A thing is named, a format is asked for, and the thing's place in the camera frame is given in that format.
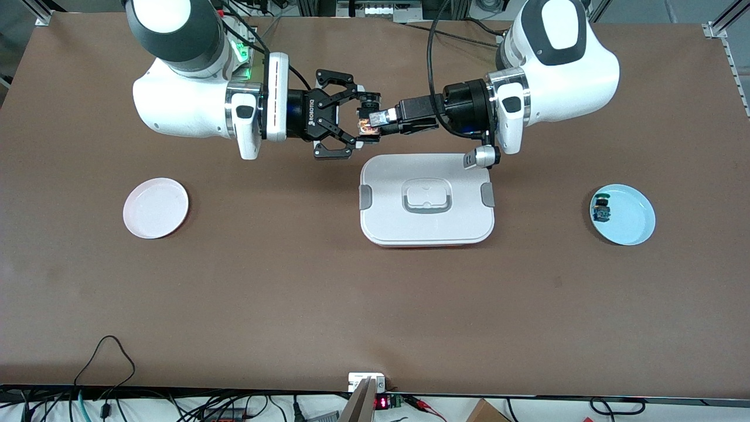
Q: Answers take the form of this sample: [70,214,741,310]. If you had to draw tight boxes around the white lunch box grey clips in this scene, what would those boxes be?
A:
[359,154,496,248]

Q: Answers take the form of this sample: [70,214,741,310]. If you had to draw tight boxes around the brown cardboard box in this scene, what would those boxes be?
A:
[466,399,512,422]

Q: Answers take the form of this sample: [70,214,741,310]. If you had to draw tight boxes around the pink round plate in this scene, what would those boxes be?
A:
[123,178,189,240]

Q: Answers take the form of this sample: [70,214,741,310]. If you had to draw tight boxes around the light blue round plate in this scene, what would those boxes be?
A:
[589,184,656,246]

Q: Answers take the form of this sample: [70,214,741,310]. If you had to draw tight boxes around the grey aluminium beam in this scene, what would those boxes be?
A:
[339,378,377,422]

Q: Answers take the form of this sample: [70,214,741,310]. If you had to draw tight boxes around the red clip test leads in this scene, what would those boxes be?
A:
[404,396,447,422]

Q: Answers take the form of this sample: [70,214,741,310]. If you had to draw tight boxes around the black power strip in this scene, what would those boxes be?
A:
[199,407,247,422]

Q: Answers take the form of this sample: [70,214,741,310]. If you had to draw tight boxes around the black cable to arm base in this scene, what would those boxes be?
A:
[404,18,504,47]

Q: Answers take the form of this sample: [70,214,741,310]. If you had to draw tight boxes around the aluminium frame with white panel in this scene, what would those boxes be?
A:
[336,0,424,24]

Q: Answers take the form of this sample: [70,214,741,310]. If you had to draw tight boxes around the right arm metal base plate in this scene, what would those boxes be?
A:
[231,23,257,81]

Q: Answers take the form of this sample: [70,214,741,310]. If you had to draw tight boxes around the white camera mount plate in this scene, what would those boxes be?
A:
[347,373,387,392]

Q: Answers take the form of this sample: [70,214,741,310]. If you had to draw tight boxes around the thin black looped cable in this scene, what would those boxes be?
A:
[73,335,137,405]

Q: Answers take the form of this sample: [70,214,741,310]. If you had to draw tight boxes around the black cable loop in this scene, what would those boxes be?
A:
[589,397,646,418]

